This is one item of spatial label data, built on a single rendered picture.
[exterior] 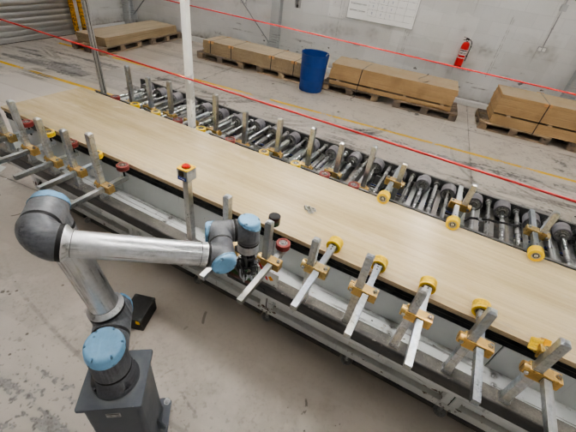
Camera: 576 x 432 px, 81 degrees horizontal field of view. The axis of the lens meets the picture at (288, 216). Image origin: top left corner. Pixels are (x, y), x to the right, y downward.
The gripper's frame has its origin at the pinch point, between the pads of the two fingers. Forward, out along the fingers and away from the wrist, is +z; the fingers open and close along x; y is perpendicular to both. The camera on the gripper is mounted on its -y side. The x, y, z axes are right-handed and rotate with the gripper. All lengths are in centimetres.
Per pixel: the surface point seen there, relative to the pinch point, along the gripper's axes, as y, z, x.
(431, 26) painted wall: -502, -41, 532
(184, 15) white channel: -177, -78, 4
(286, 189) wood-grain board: -68, 3, 49
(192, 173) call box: -53, -26, -14
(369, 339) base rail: 35, 23, 54
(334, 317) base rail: 19, 23, 43
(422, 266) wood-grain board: 16, 3, 95
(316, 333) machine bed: -3, 76, 54
